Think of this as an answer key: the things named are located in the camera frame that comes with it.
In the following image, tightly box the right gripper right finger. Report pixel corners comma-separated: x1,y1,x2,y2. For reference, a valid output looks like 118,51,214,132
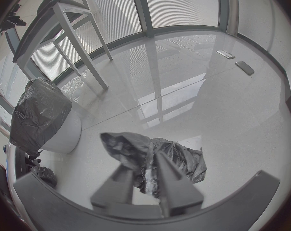
156,151,204,218

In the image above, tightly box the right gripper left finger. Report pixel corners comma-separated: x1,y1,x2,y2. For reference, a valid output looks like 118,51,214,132
90,165,134,208

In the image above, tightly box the black plastic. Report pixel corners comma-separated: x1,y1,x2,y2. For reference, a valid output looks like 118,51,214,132
100,132,208,200

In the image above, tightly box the black plastic bag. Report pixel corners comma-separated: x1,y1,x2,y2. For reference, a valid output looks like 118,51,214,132
10,78,72,154

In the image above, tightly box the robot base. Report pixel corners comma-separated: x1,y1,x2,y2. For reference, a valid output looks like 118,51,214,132
0,107,57,216

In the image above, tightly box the white trash bin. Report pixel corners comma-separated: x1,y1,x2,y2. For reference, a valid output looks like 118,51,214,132
40,108,83,154

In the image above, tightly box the grey padded chair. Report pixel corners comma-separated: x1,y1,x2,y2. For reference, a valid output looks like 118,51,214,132
12,0,113,91

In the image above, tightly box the window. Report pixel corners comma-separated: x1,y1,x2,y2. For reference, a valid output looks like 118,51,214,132
0,0,230,129

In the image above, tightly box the grey curtain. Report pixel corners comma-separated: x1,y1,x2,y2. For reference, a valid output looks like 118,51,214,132
228,0,240,36

